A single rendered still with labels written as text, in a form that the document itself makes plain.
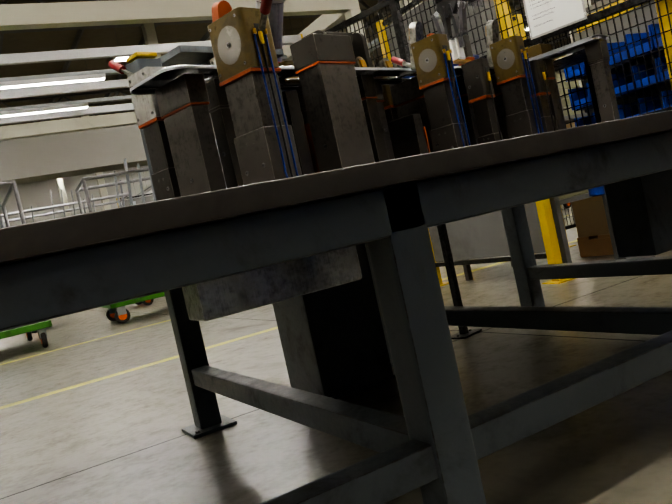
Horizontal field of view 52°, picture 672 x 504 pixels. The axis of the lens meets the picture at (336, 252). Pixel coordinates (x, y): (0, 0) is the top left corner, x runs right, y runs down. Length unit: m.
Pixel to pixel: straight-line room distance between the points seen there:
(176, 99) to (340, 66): 0.37
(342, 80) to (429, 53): 0.38
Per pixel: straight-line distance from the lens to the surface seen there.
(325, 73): 1.54
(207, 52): 1.97
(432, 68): 1.88
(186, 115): 1.49
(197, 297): 1.25
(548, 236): 4.21
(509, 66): 2.16
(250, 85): 1.37
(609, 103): 2.26
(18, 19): 8.04
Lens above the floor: 0.62
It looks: 2 degrees down
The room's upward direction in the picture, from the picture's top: 12 degrees counter-clockwise
